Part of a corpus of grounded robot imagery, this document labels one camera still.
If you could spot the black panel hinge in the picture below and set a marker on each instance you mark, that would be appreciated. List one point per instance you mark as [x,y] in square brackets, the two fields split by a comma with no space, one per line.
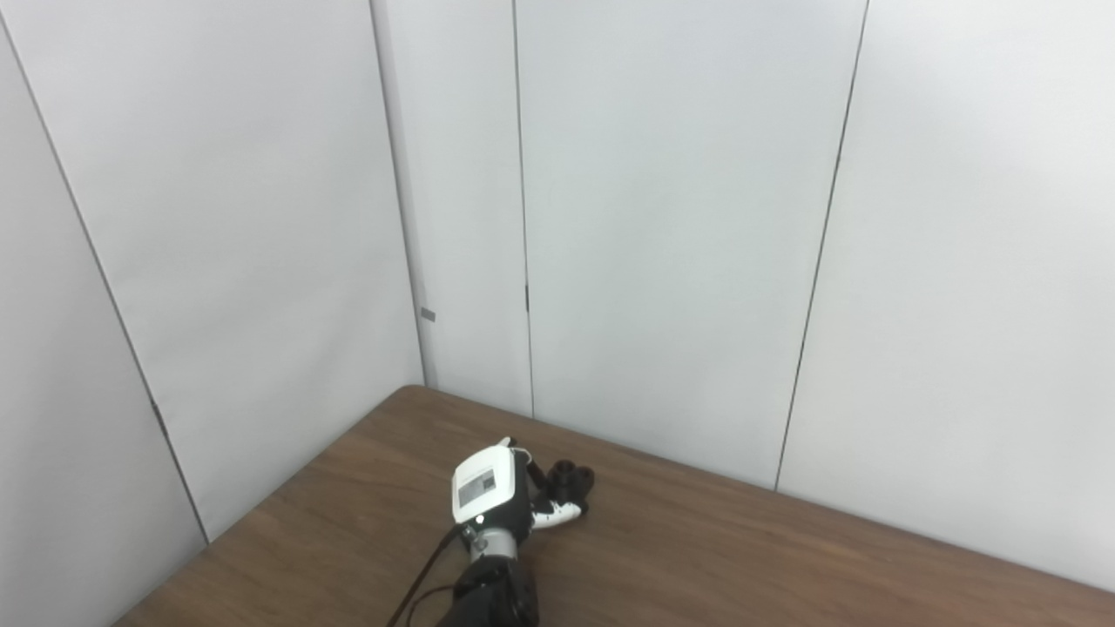
[159,418]

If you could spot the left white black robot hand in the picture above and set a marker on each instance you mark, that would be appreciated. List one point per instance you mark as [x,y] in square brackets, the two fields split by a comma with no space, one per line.
[488,483]

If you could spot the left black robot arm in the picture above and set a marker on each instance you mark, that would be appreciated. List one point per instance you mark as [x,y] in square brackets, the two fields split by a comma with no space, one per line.
[496,596]

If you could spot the black holder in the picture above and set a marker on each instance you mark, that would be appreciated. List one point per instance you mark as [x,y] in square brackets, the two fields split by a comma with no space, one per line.
[575,479]

